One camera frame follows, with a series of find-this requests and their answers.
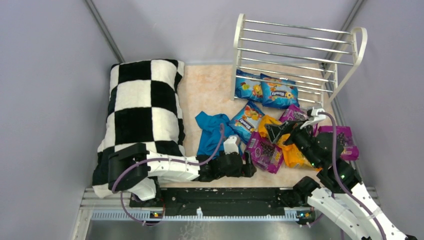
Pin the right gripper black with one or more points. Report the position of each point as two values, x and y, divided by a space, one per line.
292 134

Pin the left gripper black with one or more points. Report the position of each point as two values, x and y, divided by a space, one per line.
248 167

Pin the purple candy bag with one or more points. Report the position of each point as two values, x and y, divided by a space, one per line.
293 113
263 154
346 146

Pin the orange candy bag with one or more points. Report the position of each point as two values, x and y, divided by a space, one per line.
293 158
263 132

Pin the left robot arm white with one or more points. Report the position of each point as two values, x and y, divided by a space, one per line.
140 171

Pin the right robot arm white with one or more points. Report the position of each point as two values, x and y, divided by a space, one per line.
339 193

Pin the blue candy bag on shelf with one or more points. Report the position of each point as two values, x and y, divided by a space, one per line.
278 93

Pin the blue candy bag on floor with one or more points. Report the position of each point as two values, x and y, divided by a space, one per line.
246 121

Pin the blue candy bag far left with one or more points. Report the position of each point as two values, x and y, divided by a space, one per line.
248 86

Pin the blue cloth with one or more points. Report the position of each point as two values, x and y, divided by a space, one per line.
210 135

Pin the black white checkered pillow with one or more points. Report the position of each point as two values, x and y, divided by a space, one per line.
143 107

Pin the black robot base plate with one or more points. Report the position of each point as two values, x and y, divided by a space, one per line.
224 202

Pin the white metal wire shelf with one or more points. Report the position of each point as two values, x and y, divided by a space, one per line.
318 61

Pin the aluminium frame rail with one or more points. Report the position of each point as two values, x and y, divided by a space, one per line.
113 218

